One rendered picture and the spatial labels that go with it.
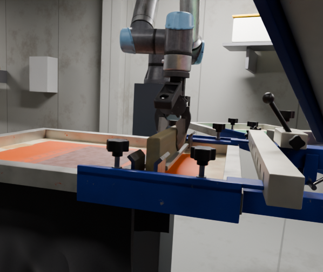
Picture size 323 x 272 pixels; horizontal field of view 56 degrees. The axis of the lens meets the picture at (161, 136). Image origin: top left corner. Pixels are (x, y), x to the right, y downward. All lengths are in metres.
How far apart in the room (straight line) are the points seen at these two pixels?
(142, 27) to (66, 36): 4.31
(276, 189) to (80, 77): 4.62
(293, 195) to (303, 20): 0.29
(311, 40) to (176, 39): 0.57
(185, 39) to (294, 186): 0.49
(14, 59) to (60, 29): 1.14
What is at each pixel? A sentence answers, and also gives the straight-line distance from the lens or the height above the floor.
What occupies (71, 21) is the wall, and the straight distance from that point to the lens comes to 5.22.
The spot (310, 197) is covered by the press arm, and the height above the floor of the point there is 0.92.
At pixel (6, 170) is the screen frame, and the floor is 0.98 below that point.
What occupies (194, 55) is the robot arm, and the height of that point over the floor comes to 1.34.
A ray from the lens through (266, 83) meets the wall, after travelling 3.85.
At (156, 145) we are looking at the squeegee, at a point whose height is 1.04.
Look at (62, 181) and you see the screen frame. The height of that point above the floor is 0.97.
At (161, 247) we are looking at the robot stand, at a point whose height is 0.39.
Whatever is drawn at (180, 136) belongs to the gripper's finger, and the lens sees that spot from 0.82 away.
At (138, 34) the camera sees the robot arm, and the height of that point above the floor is 1.32.
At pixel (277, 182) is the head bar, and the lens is 0.48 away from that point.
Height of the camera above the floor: 1.15
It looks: 8 degrees down
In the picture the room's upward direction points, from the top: 3 degrees clockwise
